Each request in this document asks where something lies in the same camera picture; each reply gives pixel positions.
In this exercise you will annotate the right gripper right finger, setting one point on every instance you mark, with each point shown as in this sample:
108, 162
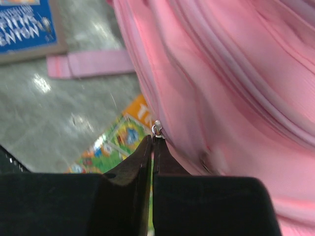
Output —
187, 205

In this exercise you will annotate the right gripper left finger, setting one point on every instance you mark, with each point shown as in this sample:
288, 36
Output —
42, 204

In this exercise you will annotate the pink student backpack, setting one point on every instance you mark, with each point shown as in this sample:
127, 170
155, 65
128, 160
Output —
232, 83

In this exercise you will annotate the orange treehouse book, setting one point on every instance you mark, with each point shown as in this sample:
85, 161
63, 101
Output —
118, 140

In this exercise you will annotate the blue treehouse book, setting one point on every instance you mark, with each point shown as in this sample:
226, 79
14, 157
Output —
30, 29

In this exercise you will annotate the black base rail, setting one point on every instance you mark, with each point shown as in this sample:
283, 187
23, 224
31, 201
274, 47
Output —
9, 164

